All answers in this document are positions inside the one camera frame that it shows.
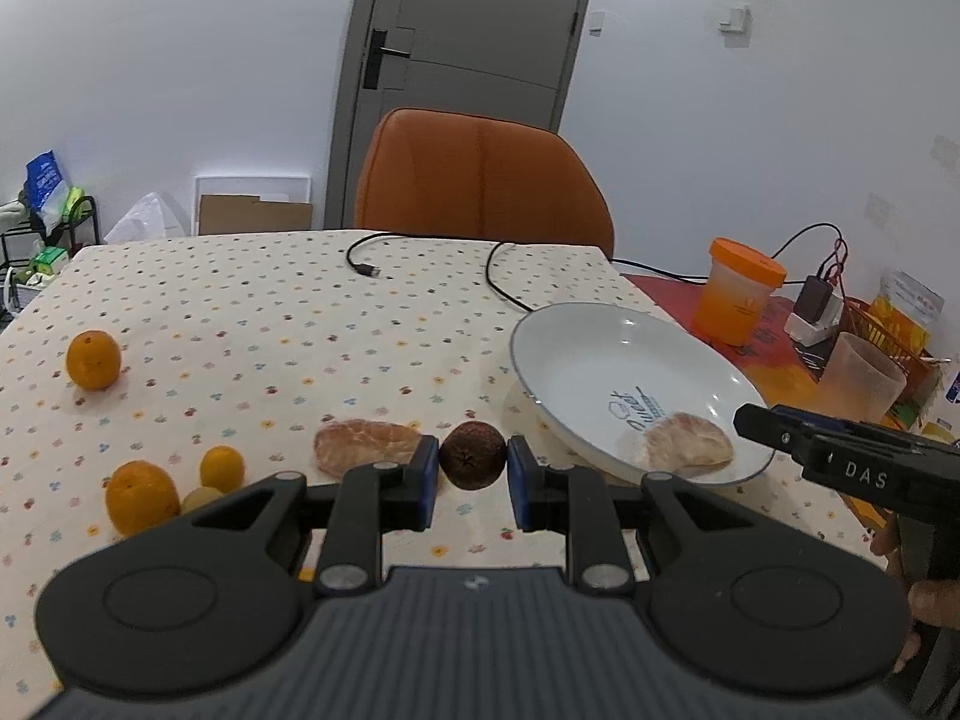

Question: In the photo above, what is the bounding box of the small peeled pomelo segment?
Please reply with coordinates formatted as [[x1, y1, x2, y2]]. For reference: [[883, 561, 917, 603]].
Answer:
[[314, 419, 421, 479]]

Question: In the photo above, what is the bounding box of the large peeled pomelo segment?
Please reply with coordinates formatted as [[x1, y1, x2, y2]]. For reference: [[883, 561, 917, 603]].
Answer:
[[644, 411, 734, 473]]

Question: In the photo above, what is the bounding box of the small yellow orange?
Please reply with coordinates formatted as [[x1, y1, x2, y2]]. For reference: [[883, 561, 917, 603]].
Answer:
[[199, 445, 245, 494]]

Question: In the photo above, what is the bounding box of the green-yellow small fruit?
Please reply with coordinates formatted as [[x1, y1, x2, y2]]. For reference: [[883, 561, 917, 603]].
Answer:
[[181, 486, 223, 515]]

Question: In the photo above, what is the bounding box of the large orange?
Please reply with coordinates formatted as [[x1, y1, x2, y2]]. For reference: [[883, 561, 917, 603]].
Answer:
[[104, 460, 181, 538]]

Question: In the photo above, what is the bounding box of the single orange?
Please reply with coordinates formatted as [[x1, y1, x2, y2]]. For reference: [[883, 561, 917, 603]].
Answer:
[[65, 330, 122, 392]]

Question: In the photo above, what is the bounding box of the person's right hand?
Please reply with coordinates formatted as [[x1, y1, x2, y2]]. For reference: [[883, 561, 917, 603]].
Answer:
[[871, 518, 960, 631]]

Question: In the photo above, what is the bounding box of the ribbed clear glass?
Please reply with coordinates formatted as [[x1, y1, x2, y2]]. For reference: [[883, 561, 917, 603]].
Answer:
[[815, 332, 907, 422]]

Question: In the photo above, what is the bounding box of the colourful red yellow mat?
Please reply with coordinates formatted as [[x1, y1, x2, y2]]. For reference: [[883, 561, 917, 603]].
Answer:
[[626, 275, 885, 550]]

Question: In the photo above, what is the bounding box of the white ceramic plate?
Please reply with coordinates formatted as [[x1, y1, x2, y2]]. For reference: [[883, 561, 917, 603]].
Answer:
[[509, 302, 775, 488]]

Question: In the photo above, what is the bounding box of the white power strip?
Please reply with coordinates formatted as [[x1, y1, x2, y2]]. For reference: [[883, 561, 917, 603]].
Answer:
[[784, 312, 839, 348]]

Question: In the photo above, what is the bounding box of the black power adapter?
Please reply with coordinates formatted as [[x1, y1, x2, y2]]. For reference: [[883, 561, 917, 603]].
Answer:
[[793, 275, 833, 325]]

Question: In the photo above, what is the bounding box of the orange lidded plastic cup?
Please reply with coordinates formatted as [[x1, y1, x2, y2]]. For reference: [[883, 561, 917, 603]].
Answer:
[[692, 238, 786, 348]]

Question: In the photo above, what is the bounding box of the floral patterned tablecloth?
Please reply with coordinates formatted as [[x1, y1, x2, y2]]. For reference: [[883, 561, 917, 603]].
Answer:
[[0, 227, 875, 720]]

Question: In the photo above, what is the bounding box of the orange leather chair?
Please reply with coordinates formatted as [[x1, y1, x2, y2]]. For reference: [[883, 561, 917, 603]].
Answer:
[[355, 107, 615, 257]]

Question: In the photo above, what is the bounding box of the white framed cardboard panel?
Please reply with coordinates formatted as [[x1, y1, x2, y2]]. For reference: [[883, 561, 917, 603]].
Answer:
[[194, 176, 314, 236]]

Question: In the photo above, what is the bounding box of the clear plastic bag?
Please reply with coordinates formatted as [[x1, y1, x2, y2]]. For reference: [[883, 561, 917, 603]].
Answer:
[[104, 192, 189, 245]]

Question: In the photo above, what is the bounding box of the black metal shelf rack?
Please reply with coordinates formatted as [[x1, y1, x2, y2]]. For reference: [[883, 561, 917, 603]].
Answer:
[[2, 195, 103, 275]]

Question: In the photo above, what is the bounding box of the blue plastic bag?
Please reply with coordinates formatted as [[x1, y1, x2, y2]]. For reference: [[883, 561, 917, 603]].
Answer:
[[26, 151, 70, 223]]

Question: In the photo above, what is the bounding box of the grey entrance door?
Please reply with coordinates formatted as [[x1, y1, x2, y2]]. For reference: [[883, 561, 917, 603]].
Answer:
[[324, 0, 587, 227]]

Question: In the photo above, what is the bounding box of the orange wire basket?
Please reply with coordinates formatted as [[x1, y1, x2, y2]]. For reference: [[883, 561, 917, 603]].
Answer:
[[841, 296, 942, 427]]

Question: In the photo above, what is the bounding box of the black usb cable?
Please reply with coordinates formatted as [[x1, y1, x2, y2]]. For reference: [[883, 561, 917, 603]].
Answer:
[[344, 229, 542, 314]]

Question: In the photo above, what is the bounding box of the black door handle lock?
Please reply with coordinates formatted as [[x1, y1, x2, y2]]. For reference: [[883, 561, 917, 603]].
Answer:
[[361, 29, 412, 89]]

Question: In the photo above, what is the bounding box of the white wall switch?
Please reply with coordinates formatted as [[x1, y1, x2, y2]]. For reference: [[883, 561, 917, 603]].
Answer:
[[718, 5, 752, 36]]

